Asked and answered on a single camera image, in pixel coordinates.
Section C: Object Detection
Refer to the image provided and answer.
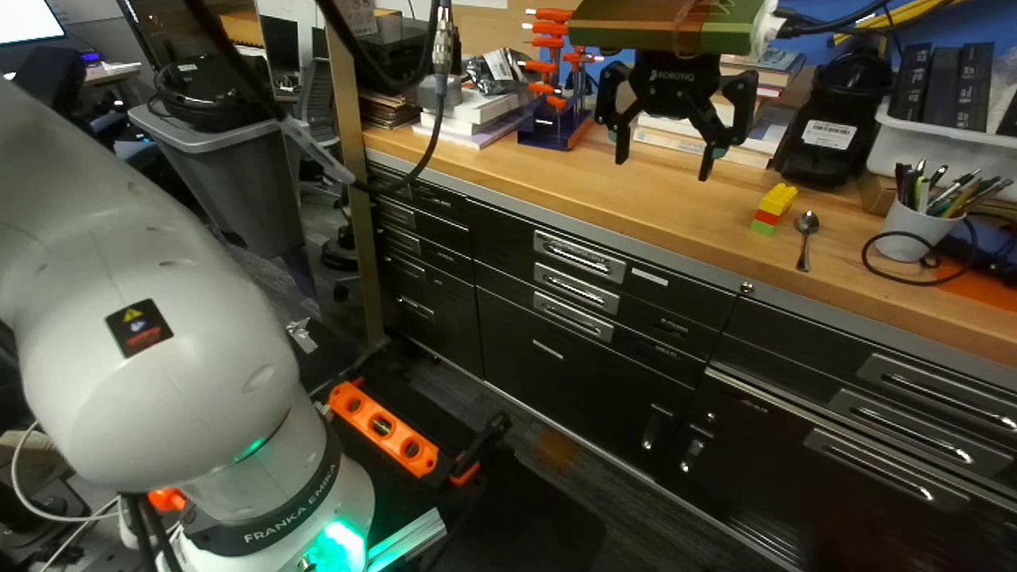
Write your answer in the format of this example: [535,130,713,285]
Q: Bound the black orange clamp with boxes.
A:
[449,406,516,493]

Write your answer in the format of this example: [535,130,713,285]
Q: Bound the white pen cup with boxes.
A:
[878,194,963,267]

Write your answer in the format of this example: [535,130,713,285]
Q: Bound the yellow spirit level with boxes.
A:
[777,0,970,52]

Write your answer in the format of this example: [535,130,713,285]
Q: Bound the crumpled silver foil bag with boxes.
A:
[465,46,524,96]

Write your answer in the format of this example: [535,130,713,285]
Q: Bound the white flat box stack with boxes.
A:
[417,87,535,152]

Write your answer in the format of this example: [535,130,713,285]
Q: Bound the black label maker device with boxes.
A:
[765,37,895,194]

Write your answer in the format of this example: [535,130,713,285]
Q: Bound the black hard case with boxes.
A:
[352,13,439,100]

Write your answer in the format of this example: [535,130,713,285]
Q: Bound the black cartridge box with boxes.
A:
[924,46,965,130]
[956,37,1001,136]
[889,43,935,123]

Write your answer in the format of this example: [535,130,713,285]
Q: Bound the grey duct tape roll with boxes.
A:
[413,71,454,112]

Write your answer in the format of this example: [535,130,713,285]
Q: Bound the yellow red green toy bricks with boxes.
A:
[750,179,803,240]

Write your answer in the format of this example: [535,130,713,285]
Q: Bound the wooden upright post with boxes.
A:
[320,0,392,349]

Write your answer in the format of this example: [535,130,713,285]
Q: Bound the white floor cables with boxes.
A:
[7,416,132,572]

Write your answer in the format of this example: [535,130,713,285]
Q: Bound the white plastic bin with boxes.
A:
[866,43,1017,180]

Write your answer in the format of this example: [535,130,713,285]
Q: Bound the small orange clip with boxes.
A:
[147,484,194,517]

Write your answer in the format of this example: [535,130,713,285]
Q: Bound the black drawer cabinet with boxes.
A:
[361,145,1017,572]

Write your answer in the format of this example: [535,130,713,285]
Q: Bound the stack of books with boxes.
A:
[634,46,811,152]

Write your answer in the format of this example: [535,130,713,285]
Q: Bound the metal spoon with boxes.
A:
[790,208,826,277]

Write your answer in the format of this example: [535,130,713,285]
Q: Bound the black cable loop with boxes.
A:
[859,213,985,291]

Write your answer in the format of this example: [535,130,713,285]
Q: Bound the orange T-handle hex key set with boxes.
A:
[516,5,600,152]

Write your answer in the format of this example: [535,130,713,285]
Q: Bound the orange flat sheet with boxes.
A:
[929,262,1017,318]

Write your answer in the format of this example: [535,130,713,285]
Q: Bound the grey trash bin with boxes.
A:
[125,100,323,294]

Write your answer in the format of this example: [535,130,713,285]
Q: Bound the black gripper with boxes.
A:
[590,47,764,185]

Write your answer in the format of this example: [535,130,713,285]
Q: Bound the background computer monitor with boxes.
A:
[258,13,304,78]

